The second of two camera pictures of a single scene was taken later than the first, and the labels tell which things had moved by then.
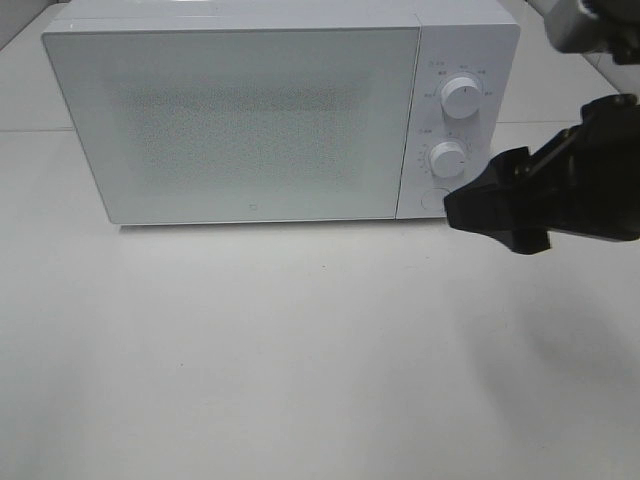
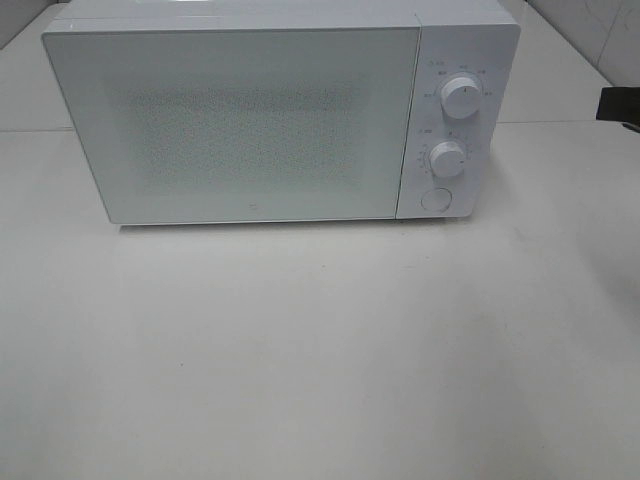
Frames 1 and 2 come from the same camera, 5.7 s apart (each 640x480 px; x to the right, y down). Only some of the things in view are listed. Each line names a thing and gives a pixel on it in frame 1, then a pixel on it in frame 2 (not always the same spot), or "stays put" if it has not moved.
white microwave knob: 461,98 stays put
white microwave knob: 447,159 stays put
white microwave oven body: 217,111 stays put
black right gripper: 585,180 -> 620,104
